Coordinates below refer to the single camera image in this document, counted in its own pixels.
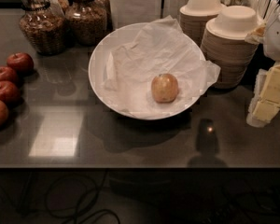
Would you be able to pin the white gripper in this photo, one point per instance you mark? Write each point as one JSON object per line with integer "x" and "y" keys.
{"x": 279, "y": 39}

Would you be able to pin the yellow-red apple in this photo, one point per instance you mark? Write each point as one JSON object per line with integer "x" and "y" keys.
{"x": 164, "y": 88}

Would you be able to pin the large white bowl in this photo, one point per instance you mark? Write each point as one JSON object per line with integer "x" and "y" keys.
{"x": 99, "y": 59}

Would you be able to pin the red apple top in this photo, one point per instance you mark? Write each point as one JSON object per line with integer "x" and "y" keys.
{"x": 21, "y": 62}

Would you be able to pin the front stack of paper bowls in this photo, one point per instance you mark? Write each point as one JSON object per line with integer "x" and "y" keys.
{"x": 224, "y": 43}

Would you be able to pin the stack of paper bowls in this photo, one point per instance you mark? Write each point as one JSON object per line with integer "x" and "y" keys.
{"x": 224, "y": 43}
{"x": 194, "y": 15}

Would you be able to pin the rear stack of paper bowls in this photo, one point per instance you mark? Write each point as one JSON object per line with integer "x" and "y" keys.
{"x": 194, "y": 15}

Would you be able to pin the white crumpled paper liner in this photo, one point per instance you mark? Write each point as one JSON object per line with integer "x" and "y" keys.
{"x": 160, "y": 47}

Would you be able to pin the middle glass granola jar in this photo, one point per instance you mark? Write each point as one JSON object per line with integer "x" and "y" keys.
{"x": 87, "y": 20}

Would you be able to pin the left glass granola jar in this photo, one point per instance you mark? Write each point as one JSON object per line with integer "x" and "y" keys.
{"x": 43, "y": 29}

